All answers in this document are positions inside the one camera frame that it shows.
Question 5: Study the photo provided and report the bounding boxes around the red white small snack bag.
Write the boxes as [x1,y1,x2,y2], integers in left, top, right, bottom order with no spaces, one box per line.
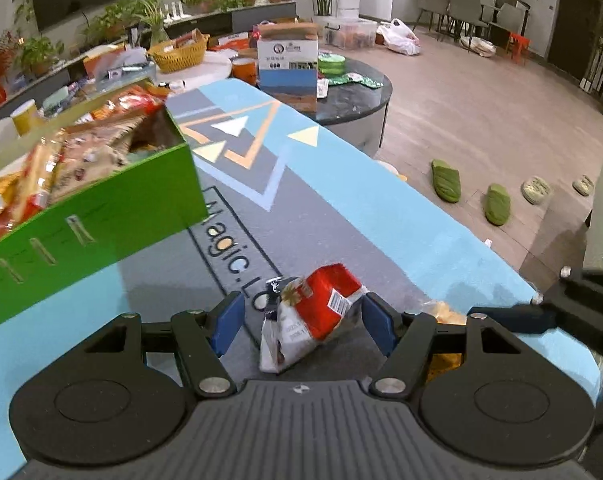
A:
[259,263,369,374]

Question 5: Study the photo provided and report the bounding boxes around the white round coffee table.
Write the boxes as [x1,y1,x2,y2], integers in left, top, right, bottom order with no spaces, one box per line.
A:
[154,51,232,92]

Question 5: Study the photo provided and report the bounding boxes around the tv cabinet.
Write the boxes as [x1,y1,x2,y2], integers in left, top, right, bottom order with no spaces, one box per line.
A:
[0,0,298,122]

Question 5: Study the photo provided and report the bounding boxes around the rice cracker pack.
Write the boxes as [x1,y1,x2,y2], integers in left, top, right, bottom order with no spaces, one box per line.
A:
[10,139,64,226]

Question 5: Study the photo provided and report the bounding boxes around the white plastic bag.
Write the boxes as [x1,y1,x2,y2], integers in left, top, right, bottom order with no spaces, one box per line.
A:
[376,18,421,56]

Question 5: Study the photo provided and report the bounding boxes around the clear storage bin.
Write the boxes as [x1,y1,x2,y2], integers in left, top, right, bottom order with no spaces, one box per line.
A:
[323,18,379,50]

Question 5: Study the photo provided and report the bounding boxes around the yellow canister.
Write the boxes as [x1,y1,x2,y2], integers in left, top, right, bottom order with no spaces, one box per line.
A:
[10,99,45,136]

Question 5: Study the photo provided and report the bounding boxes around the orange tissue box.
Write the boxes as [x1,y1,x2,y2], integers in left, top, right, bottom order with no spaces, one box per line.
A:
[83,44,126,79]

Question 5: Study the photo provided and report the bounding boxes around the small orange snack pack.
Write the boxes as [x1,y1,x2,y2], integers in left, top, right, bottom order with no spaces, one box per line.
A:
[422,300,466,382]

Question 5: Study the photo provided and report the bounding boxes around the brown nut snack bag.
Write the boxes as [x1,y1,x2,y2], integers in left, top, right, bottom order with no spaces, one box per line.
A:
[50,113,146,204]

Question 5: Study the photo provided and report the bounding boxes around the white blue carton box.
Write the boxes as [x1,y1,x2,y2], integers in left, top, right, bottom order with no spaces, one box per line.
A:
[257,22,319,115]

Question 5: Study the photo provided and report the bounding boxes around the orange cracker snack bag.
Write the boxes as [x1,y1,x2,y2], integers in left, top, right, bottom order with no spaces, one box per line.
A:
[90,84,171,120]

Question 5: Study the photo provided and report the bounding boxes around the green gift box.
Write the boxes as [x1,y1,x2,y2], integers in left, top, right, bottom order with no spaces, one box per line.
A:
[0,107,207,325]

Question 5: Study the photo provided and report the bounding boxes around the green slipper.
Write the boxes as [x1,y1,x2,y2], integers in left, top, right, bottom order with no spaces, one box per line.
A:
[485,183,511,226]
[431,159,461,204]

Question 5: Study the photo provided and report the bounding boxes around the orange cup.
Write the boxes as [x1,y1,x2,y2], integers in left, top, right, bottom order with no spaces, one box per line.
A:
[232,58,258,86]

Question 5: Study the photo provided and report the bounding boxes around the blue patterned table mat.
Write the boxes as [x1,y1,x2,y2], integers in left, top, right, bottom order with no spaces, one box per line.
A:
[0,79,600,479]

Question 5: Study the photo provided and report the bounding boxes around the yellow woven basket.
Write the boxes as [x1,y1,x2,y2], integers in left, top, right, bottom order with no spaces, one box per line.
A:
[147,29,210,73]

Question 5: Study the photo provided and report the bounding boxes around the dark round side table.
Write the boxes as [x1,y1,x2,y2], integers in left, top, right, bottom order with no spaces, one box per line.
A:
[301,52,393,156]

